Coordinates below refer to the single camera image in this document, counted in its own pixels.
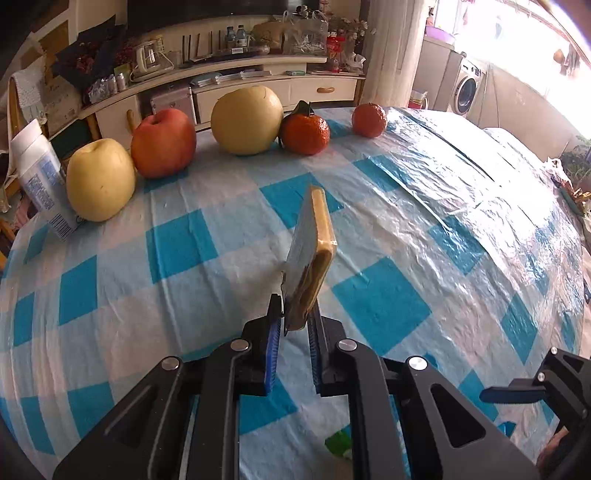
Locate blue checkered tablecloth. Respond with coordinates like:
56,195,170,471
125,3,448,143
0,105,588,480

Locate black television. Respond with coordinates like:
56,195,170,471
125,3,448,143
126,0,325,34

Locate white electric kettle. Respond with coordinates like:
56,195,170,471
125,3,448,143
133,40,175,77

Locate purple basin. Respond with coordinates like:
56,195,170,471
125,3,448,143
424,25,459,45

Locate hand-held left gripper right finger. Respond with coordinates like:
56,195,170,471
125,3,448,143
307,305,541,480

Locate green wrapper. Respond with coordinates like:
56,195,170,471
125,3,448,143
325,429,354,460

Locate red apple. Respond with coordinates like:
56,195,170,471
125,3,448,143
130,108,198,180

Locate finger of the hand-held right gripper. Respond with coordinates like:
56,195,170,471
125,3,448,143
480,346,591,435

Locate clear plastic bag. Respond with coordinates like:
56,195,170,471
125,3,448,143
282,10,330,55

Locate tangerine with leaf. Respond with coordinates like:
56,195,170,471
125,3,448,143
278,100,332,156

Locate beige curtain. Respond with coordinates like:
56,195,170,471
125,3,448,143
364,0,433,110

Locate white TV cabinet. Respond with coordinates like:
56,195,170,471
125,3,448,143
46,50,368,140

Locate red gift bag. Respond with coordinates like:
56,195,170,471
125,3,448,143
325,34,348,71

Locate washing machine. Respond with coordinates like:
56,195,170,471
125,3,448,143
450,57,491,116

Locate potted plant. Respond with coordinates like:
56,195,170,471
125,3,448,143
560,136,591,214

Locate large yellow pear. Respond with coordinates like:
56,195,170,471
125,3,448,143
211,85,284,156

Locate water bottles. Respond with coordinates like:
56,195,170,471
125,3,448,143
224,25,250,51

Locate small yellow pear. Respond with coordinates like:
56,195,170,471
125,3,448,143
66,138,137,223

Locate blue bouquet of red chillies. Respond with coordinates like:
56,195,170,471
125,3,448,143
52,16,140,89

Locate silver storage case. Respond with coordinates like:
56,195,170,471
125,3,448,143
150,85,195,123

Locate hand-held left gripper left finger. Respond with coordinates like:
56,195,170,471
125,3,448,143
53,293,284,480

